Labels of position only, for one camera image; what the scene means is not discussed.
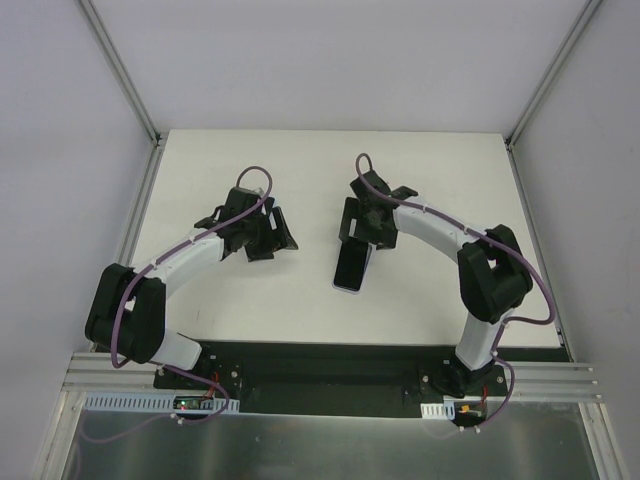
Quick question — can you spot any lavender phone case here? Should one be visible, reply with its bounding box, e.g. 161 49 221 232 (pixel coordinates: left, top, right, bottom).
332 242 372 294

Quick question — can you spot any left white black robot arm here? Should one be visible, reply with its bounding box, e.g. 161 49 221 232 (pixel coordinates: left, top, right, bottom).
84 187 298 389

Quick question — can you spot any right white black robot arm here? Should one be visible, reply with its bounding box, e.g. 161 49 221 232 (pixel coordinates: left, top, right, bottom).
333 170 533 398

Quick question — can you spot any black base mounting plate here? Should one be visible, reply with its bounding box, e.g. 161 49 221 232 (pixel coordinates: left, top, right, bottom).
97 336 574 416

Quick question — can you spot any right white cable duct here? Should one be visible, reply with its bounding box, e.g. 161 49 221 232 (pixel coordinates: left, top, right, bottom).
420 400 455 421

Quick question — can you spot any white cable duct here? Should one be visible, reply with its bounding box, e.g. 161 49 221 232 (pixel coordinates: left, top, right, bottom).
420 400 455 421
84 393 240 415

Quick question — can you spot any left white cable duct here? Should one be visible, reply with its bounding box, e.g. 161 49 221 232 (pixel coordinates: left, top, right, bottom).
84 393 240 415

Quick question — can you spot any front aluminium rail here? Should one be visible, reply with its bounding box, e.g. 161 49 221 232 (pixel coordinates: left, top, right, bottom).
62 353 604 403

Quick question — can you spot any left aluminium frame post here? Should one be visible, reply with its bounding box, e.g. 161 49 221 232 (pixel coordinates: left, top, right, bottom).
75 0 169 146

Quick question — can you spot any aluminium frame post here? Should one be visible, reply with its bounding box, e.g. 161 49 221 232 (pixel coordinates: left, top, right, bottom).
75 0 169 146
503 0 604 151

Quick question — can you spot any right aluminium frame post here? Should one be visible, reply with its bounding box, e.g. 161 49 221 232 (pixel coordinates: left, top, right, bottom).
503 0 604 151

